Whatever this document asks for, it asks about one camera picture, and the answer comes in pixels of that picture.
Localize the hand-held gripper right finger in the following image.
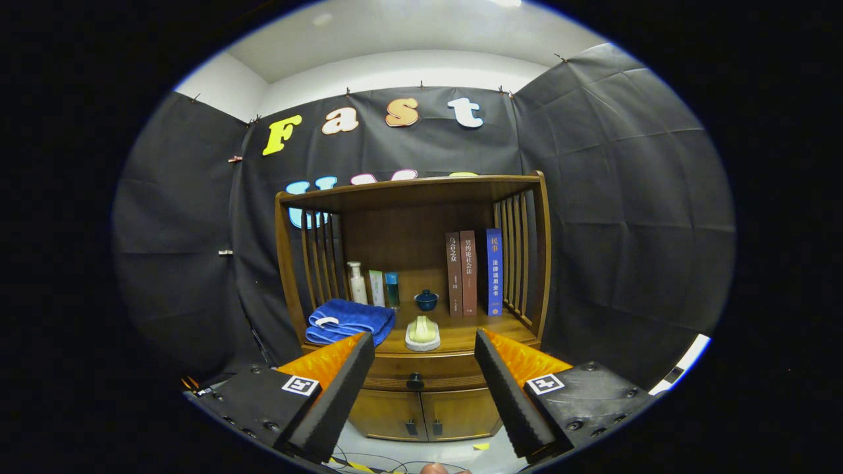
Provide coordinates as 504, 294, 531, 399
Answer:
474, 329, 656, 461

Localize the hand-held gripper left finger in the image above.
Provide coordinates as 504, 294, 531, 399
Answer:
198, 331, 376, 465

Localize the wooden drawer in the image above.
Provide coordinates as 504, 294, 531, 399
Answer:
366, 352, 491, 392

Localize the wooden cabinet door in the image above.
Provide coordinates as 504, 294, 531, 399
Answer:
421, 388, 504, 440
348, 390, 425, 442

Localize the wooden countertop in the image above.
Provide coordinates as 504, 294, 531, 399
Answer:
303, 302, 541, 356

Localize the wooden cabinet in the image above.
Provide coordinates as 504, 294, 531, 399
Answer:
275, 171, 553, 443

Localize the folded blue towel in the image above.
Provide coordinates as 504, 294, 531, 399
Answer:
305, 298, 396, 346

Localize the white pump bottle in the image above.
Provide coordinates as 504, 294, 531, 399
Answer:
347, 261, 368, 305

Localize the blue book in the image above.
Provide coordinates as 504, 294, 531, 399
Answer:
478, 228, 503, 317

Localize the black device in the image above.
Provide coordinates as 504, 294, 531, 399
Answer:
181, 375, 215, 399

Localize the reddish brown book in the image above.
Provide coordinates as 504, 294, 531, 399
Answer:
460, 230, 477, 317

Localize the dark brown book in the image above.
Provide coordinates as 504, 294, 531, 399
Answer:
445, 232, 463, 317

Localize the white board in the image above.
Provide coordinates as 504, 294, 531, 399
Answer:
649, 334, 712, 396

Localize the black backdrop cloth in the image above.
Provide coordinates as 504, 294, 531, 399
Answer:
112, 43, 736, 389

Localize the black floor cable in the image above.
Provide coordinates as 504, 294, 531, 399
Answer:
329, 448, 422, 473

